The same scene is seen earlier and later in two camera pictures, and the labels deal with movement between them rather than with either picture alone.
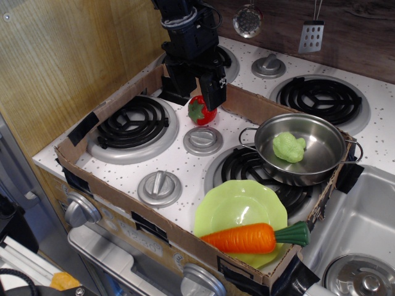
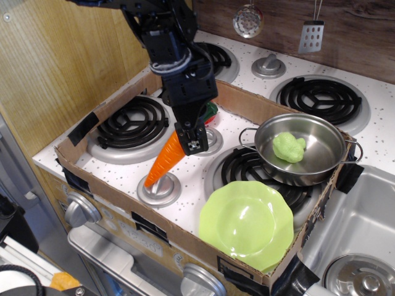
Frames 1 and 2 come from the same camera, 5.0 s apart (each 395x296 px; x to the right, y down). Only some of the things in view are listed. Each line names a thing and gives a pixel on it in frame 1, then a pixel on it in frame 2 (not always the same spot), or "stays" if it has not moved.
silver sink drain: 360,274 stays
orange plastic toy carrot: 258,237 to 171,153
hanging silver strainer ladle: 247,21 stays
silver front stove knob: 159,189 stays
